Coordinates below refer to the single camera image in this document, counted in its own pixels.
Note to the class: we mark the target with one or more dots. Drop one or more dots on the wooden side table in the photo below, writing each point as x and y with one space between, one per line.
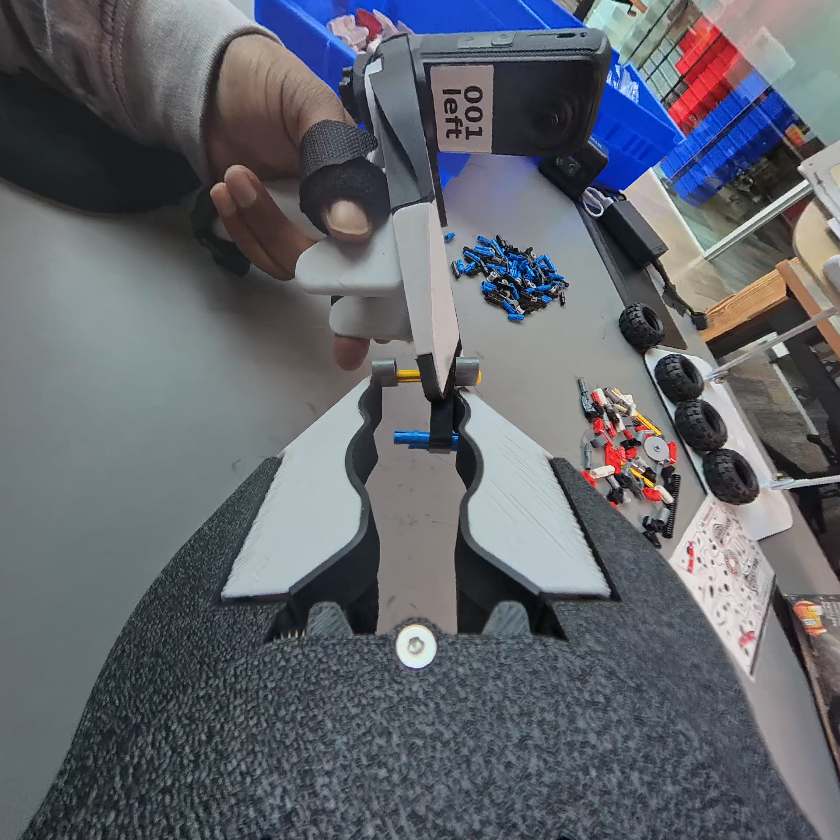
748 305

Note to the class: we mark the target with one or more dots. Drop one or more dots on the white sticker sheet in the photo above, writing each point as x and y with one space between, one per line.
728 577

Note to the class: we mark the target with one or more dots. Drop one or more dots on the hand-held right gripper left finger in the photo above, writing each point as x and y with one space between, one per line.
308 512

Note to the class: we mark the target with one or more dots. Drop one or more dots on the person's left forearm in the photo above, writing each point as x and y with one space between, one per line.
98 52

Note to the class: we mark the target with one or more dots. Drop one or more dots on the large blue plastic bin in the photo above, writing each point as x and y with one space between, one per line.
295 26

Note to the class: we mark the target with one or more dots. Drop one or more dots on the white book stand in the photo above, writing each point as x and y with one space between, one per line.
807 481

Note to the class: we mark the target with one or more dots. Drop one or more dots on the white tray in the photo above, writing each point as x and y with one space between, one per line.
771 518

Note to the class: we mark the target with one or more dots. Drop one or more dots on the pink and red scraps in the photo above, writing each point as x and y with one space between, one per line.
358 29

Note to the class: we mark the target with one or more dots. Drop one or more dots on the black toy tyre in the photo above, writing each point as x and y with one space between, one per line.
731 476
701 425
643 326
679 378

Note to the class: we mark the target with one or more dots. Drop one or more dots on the black power adapter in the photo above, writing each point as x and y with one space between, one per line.
633 229

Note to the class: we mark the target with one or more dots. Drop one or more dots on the pile of blue black pins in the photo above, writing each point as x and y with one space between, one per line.
512 275

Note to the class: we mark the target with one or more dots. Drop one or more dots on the toy truck cardboard box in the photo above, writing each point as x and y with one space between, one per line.
820 656

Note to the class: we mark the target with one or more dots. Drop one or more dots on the person's left hand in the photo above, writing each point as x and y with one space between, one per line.
262 118

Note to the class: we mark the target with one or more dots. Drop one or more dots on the small black toy brick assembly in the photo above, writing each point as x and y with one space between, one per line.
443 426

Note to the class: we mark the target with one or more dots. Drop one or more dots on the black device with green light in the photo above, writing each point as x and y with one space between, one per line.
571 170

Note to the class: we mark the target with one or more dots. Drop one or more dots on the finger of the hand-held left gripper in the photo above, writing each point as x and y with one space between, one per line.
430 295

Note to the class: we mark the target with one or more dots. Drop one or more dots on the pile of red white bricks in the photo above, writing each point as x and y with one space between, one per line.
623 453

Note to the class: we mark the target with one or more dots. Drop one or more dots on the stack of red blue crates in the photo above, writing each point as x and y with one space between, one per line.
722 98

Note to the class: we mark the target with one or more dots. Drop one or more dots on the grey desk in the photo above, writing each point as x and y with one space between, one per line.
131 394

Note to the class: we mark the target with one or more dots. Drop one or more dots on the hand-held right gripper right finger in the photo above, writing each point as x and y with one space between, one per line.
525 518

